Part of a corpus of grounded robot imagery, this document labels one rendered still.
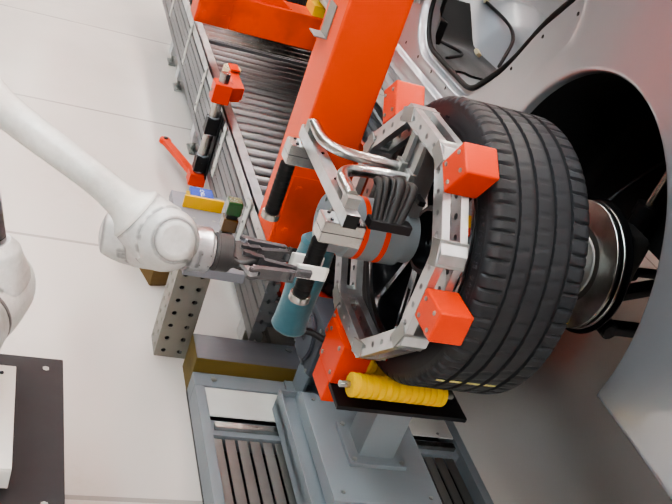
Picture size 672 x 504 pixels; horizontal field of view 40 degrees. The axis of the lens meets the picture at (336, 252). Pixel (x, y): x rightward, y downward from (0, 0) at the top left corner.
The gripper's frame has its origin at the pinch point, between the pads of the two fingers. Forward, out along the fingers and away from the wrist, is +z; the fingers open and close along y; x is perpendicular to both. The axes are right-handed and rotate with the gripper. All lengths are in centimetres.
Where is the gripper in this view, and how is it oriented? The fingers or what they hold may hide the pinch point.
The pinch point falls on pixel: (309, 266)
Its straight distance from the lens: 183.4
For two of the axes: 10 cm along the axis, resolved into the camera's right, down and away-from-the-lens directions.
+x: 3.2, -8.4, -4.5
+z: 9.2, 1.6, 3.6
